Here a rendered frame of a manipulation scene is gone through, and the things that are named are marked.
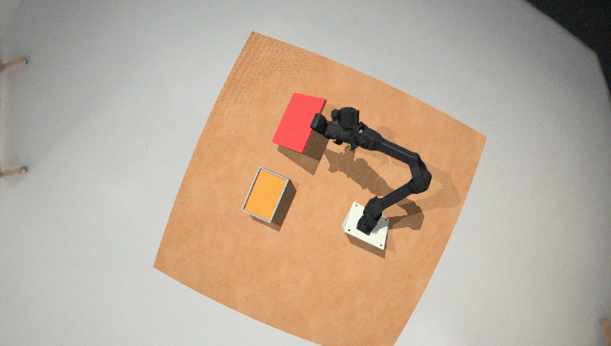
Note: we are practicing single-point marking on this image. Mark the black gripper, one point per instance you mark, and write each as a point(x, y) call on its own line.
point(320, 125)

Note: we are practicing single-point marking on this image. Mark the red lid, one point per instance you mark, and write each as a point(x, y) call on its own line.
point(294, 131)

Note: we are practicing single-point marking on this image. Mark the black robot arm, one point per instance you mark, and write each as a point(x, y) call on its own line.
point(371, 140)

